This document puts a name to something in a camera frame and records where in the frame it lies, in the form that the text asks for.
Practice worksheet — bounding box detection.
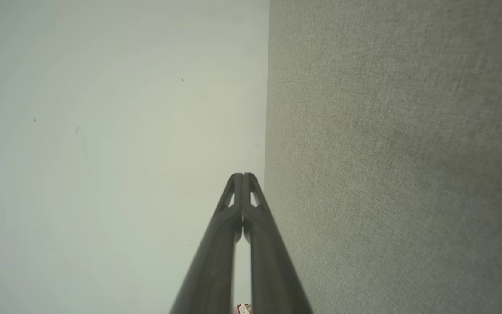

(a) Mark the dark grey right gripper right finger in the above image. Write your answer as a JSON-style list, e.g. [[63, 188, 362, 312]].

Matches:
[[243, 173, 314, 314]]

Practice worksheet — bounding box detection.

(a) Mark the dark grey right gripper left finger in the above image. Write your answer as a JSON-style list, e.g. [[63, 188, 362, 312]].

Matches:
[[169, 173, 243, 314]]

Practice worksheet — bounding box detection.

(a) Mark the grey fabric sofa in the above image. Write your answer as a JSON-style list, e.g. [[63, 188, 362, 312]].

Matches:
[[263, 0, 502, 314]]

